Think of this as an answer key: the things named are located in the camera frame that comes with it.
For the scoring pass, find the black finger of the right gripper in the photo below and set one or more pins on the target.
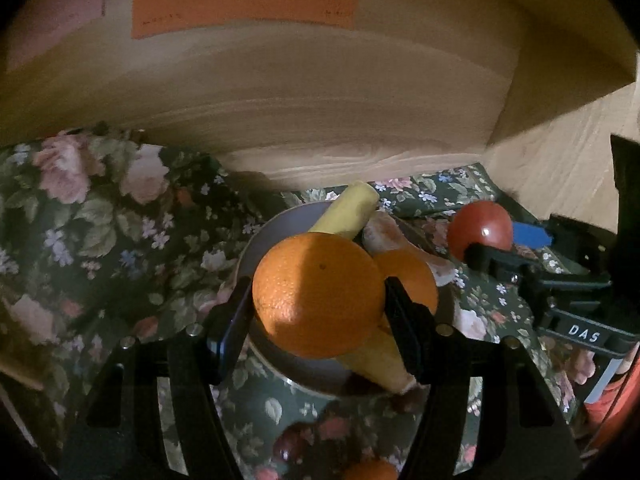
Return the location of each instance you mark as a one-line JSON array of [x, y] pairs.
[[528, 274]]

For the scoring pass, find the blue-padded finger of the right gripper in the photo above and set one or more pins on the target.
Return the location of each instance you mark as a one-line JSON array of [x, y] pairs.
[[571, 238]]

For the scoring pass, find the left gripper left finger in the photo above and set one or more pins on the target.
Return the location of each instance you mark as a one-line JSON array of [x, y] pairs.
[[226, 328]]

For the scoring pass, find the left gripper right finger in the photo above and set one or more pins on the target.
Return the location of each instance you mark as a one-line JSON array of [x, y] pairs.
[[413, 328]]

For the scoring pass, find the yellow banana half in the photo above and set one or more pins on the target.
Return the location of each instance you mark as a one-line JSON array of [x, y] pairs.
[[350, 212], [378, 359]]

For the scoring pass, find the red tomato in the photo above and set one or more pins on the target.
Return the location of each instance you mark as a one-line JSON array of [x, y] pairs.
[[482, 222]]

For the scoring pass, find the orange fruit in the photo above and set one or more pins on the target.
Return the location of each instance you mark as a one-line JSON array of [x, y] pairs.
[[414, 274], [318, 295]]

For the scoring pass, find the dark brown round plate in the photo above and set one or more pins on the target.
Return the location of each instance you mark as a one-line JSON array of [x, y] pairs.
[[322, 376]]

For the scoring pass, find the dark red grape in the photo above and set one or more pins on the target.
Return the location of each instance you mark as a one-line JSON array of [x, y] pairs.
[[292, 443]]

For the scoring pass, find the small tangerine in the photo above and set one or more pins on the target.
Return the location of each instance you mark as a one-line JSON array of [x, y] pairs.
[[371, 470]]

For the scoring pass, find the floral green tablecloth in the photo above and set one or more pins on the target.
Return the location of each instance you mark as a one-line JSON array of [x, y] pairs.
[[104, 237]]

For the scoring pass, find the pink sticky note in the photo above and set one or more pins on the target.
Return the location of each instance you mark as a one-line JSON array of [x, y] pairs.
[[42, 24]]

